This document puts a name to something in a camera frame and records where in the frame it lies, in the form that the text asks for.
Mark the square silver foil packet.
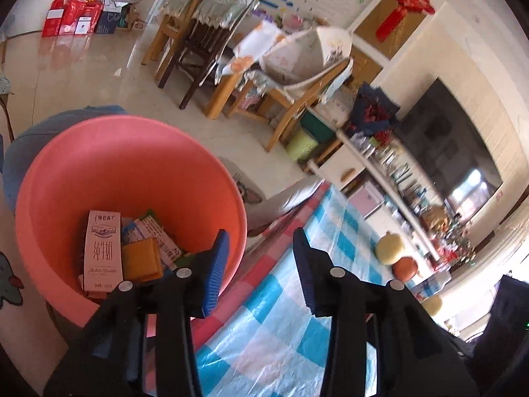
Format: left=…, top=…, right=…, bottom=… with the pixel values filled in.
left=121, top=238, right=163, bottom=284

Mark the cow cartoon blue packet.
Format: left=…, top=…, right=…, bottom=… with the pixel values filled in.
left=121, top=210, right=184, bottom=271

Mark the pink plastic trash bin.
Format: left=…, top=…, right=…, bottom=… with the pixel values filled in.
left=14, top=115, right=247, bottom=326

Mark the yellow pear right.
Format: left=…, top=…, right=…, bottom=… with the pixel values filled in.
left=421, top=295, right=443, bottom=317

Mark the yellow pear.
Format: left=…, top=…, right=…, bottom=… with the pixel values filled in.
left=421, top=295, right=443, bottom=317
left=375, top=232, right=405, bottom=265

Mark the white yogurt drink bottle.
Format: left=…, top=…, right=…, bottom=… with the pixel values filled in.
left=412, top=270, right=451, bottom=301

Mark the red orange apple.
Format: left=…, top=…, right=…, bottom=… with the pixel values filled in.
left=392, top=256, right=418, bottom=282

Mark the yellow pear left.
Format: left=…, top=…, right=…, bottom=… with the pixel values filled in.
left=375, top=232, right=405, bottom=265

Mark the blue white checkered tablecloth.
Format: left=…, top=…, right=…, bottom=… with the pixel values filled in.
left=189, top=181, right=448, bottom=397

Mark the pink storage box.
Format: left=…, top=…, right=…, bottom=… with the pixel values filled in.
left=349, top=181, right=385, bottom=219

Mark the white tv cabinet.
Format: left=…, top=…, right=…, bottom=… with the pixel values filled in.
left=306, top=131, right=441, bottom=266

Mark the cat print stool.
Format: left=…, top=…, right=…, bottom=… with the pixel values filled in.
left=219, top=157, right=265, bottom=205

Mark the black flat screen television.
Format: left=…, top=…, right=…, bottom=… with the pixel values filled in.
left=394, top=79, right=503, bottom=221

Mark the green small waste bin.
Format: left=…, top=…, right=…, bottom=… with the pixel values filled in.
left=285, top=128, right=318, bottom=161

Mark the dark blue flower bouquet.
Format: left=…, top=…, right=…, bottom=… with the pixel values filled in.
left=344, top=82, right=401, bottom=137

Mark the light wooden dining chair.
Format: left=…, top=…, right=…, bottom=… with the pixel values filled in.
left=226, top=57, right=353, bottom=152

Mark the dark wooden dining chair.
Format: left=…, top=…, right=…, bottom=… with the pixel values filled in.
left=156, top=0, right=262, bottom=110

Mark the dining table with floral cloth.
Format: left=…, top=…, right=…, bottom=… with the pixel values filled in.
left=204, top=21, right=286, bottom=120

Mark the red chinese knot decoration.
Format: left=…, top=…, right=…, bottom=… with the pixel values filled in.
left=376, top=0, right=435, bottom=42

